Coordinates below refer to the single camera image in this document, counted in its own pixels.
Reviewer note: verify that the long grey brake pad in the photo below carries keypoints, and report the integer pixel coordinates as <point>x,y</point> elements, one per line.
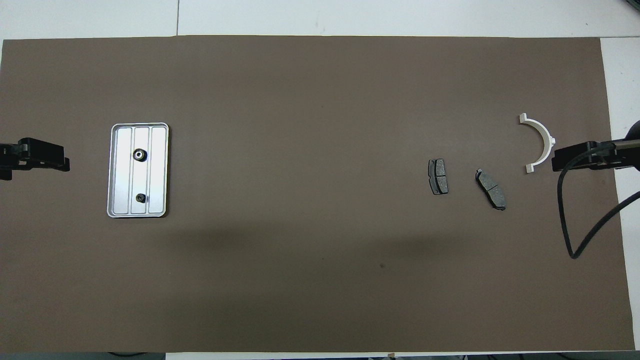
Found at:
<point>491,189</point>

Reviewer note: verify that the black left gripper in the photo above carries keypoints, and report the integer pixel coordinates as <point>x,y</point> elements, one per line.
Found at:
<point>10,157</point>

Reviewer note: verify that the large black bearing gear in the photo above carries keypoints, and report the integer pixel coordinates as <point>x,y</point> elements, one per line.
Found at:
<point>139,155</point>

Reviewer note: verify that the white semicircular bracket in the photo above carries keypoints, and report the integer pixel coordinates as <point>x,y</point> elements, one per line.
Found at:
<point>550,145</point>

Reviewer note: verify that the short grey brake pad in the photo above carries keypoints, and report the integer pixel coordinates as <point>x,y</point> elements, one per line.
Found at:
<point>438,176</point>

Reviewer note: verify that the silver metal tray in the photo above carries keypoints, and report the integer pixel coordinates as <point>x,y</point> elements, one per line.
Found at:
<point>125,170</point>

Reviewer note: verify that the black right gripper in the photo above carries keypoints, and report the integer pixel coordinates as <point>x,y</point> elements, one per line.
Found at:
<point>602,155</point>

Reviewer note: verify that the brown table mat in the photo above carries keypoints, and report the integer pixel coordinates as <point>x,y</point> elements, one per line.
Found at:
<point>320,100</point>

